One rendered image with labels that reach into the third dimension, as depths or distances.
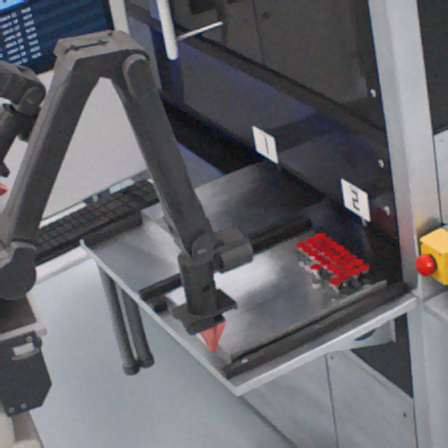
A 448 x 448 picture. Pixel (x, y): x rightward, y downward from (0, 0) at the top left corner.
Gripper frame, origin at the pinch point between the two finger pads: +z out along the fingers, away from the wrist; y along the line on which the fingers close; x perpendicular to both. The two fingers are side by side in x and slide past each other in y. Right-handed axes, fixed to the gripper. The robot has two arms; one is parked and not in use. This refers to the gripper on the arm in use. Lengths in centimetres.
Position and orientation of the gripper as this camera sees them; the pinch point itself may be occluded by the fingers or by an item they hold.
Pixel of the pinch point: (211, 347)
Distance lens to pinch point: 220.1
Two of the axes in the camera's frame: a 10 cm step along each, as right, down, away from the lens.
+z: 1.5, 8.6, 4.9
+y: 8.6, -3.6, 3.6
